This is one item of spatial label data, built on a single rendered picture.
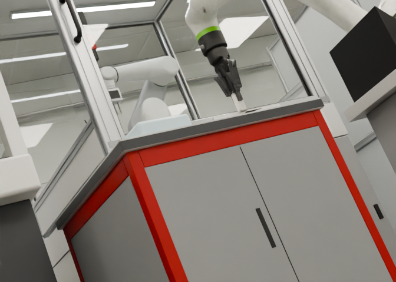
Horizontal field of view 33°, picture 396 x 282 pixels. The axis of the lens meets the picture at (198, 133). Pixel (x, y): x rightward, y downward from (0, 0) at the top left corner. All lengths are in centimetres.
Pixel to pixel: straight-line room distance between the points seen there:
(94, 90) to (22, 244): 68
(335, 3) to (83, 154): 104
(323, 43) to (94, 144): 257
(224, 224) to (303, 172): 29
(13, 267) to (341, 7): 142
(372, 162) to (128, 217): 301
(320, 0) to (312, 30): 215
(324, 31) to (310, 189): 289
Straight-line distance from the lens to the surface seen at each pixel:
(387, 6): 221
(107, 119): 222
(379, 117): 208
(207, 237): 151
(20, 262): 178
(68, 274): 280
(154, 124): 158
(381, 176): 439
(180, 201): 151
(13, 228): 181
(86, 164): 236
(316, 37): 458
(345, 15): 242
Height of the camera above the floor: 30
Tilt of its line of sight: 16 degrees up
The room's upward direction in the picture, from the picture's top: 23 degrees counter-clockwise
